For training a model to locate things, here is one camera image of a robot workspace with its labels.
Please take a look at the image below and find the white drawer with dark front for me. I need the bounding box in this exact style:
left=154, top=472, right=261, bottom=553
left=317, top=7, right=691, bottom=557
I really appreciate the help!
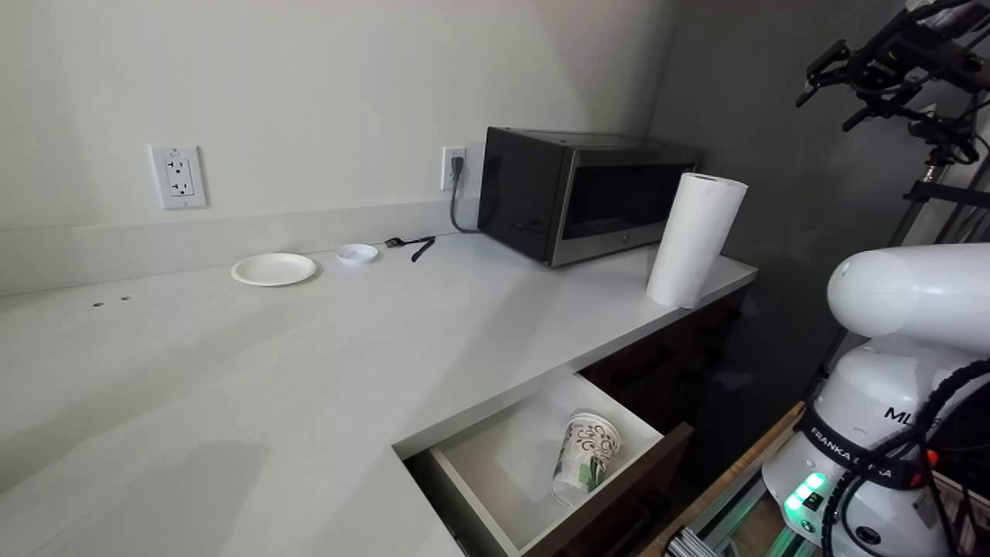
left=402, top=367, right=695, bottom=557

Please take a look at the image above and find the white round plate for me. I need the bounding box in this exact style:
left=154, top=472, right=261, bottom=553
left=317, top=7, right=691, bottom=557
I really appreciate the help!
left=226, top=251, right=321, bottom=292

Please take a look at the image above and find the small white bowl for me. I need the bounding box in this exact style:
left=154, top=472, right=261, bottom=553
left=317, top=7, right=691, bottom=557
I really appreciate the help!
left=331, top=240, right=383, bottom=270

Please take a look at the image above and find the black plastic utensil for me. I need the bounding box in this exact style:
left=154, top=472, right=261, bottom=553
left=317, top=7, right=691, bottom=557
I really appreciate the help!
left=383, top=233, right=439, bottom=267

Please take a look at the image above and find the stainless steel microwave oven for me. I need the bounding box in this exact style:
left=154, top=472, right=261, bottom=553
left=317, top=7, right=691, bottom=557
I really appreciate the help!
left=476, top=122, right=708, bottom=272

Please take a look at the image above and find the white paper towel roll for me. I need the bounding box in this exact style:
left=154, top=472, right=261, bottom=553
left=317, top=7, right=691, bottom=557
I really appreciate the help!
left=642, top=169, right=751, bottom=312

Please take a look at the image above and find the black camera rig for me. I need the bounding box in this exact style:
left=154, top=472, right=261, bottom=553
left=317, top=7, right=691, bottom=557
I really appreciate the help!
left=792, top=0, right=990, bottom=246

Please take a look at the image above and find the patterned paper cup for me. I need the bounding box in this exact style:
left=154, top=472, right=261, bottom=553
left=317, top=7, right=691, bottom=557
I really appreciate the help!
left=548, top=408, right=625, bottom=499

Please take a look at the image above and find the black power cord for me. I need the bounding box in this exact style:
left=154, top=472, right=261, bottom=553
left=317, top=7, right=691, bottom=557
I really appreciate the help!
left=445, top=151, right=483, bottom=239

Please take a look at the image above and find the wooden platform board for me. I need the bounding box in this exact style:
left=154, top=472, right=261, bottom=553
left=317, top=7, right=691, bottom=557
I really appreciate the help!
left=638, top=399, right=810, bottom=557

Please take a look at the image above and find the white wall outlet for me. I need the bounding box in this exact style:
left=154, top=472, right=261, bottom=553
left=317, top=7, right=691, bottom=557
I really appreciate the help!
left=146, top=143, right=209, bottom=212
left=435, top=143, right=476, bottom=198

